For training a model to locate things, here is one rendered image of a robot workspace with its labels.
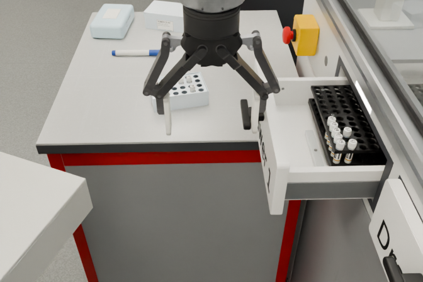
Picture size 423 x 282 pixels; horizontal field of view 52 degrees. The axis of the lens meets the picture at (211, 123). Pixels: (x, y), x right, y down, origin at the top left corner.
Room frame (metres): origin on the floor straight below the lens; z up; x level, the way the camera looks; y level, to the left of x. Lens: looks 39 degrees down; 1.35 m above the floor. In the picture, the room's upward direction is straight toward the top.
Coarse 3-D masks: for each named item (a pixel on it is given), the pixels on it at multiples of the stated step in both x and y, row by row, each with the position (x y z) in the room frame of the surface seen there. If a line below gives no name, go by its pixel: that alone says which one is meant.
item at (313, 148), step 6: (306, 132) 0.59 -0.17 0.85; (312, 132) 0.59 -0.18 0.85; (306, 138) 0.58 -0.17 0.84; (312, 138) 0.57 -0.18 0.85; (312, 144) 0.56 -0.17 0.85; (312, 150) 0.54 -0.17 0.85; (318, 150) 0.54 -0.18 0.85; (312, 156) 0.53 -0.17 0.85; (318, 156) 0.53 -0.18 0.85; (318, 162) 0.51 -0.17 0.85
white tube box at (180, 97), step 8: (192, 72) 0.87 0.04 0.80; (200, 72) 0.87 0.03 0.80; (160, 80) 0.84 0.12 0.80; (184, 80) 0.84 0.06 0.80; (192, 80) 0.84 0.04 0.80; (200, 80) 0.84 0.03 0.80; (176, 88) 0.81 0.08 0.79; (184, 88) 0.82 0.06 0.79; (200, 88) 0.81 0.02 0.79; (152, 96) 0.77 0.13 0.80; (176, 96) 0.77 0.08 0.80; (184, 96) 0.78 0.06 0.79; (192, 96) 0.78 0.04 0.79; (200, 96) 0.79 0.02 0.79; (208, 96) 0.79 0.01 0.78; (152, 104) 0.78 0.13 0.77; (176, 104) 0.77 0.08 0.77; (184, 104) 0.78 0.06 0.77; (192, 104) 0.78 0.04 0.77; (200, 104) 0.79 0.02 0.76; (208, 104) 0.79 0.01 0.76
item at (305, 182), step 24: (288, 96) 0.69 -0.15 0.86; (312, 96) 0.69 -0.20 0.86; (288, 120) 0.64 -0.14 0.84; (312, 120) 0.64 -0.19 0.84; (288, 144) 0.57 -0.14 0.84; (312, 168) 0.46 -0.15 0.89; (336, 168) 0.46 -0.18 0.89; (360, 168) 0.46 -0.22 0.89; (384, 168) 0.46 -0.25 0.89; (288, 192) 0.44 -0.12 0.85; (312, 192) 0.45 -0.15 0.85; (336, 192) 0.45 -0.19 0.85; (360, 192) 0.45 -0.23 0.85
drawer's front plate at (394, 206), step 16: (384, 192) 0.40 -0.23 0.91; (400, 192) 0.38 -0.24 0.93; (384, 208) 0.38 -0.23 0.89; (400, 208) 0.35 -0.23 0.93; (400, 224) 0.34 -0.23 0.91; (416, 224) 0.33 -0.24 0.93; (384, 240) 0.36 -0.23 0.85; (400, 240) 0.33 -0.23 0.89; (416, 240) 0.30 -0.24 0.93; (384, 256) 0.35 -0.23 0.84; (400, 256) 0.32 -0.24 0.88; (416, 256) 0.29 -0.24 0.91; (416, 272) 0.28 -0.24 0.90
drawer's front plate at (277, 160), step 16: (256, 64) 0.69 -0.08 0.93; (272, 96) 0.59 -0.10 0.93; (272, 112) 0.55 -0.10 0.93; (272, 128) 0.51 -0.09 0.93; (272, 144) 0.48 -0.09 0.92; (272, 160) 0.46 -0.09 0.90; (288, 160) 0.44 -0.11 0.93; (272, 176) 0.45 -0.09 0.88; (272, 192) 0.44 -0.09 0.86; (272, 208) 0.43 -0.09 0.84
